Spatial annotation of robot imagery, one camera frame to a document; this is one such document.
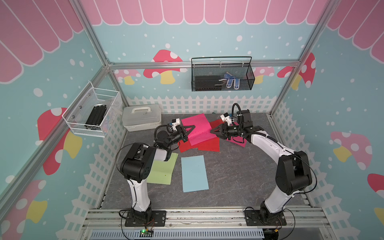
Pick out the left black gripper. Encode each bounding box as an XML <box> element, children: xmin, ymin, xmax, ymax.
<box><xmin>166</xmin><ymin>125</ymin><xmax>195</xmax><ymax>148</ymax></box>

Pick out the magenta paper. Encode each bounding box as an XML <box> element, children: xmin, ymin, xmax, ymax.
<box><xmin>182</xmin><ymin>114</ymin><xmax>216</xmax><ymax>146</ymax></box>
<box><xmin>229</xmin><ymin>136</ymin><xmax>247</xmax><ymax>148</ymax></box>

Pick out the blue paper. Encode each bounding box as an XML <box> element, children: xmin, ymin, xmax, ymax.
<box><xmin>181</xmin><ymin>156</ymin><xmax>209</xmax><ymax>193</ymax></box>

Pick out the large green paper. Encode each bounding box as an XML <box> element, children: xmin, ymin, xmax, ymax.
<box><xmin>147</xmin><ymin>153</ymin><xmax>178</xmax><ymax>185</ymax></box>

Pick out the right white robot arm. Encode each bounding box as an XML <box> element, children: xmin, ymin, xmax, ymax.
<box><xmin>211</xmin><ymin>109</ymin><xmax>317</xmax><ymax>226</ymax></box>

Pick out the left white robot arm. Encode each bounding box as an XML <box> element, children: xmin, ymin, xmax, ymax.
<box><xmin>118</xmin><ymin>123</ymin><xmax>195</xmax><ymax>232</ymax></box>

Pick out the red paper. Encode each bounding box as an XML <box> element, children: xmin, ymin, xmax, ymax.
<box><xmin>198</xmin><ymin>138</ymin><xmax>220</xmax><ymax>152</ymax></box>
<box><xmin>210</xmin><ymin>119</ymin><xmax>226</xmax><ymax>129</ymax></box>
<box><xmin>178</xmin><ymin>141</ymin><xmax>198</xmax><ymax>153</ymax></box>

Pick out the black box in mesh basket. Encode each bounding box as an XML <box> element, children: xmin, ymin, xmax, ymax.
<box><xmin>193</xmin><ymin>76</ymin><xmax>225</xmax><ymax>91</ymax></box>

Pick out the white plastic storage box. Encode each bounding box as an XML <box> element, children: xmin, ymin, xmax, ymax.
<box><xmin>122</xmin><ymin>104</ymin><xmax>162</xmax><ymax>132</ymax></box>

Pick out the blue white item in basket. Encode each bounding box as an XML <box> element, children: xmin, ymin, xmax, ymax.
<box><xmin>217</xmin><ymin>72</ymin><xmax>241</xmax><ymax>90</ymax></box>

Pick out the green lit circuit board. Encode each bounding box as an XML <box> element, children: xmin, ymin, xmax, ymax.
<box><xmin>139</xmin><ymin>229</ymin><xmax>154</xmax><ymax>238</ymax></box>

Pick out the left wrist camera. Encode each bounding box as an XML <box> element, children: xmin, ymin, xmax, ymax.
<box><xmin>171</xmin><ymin>118</ymin><xmax>182</xmax><ymax>130</ymax></box>

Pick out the black mesh wall basket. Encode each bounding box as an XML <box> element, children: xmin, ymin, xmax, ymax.
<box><xmin>191</xmin><ymin>56</ymin><xmax>255</xmax><ymax>92</ymax></box>

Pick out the black block in wire basket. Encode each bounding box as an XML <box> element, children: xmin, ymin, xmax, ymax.
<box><xmin>85</xmin><ymin>105</ymin><xmax>107</xmax><ymax>131</ymax></box>

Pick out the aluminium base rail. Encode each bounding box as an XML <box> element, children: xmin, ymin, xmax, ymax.
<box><xmin>78</xmin><ymin>206</ymin><xmax>337</xmax><ymax>240</ymax></box>

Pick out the white wire wall basket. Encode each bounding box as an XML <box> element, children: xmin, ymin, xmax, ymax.
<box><xmin>62</xmin><ymin>82</ymin><xmax>123</xmax><ymax>138</ymax></box>

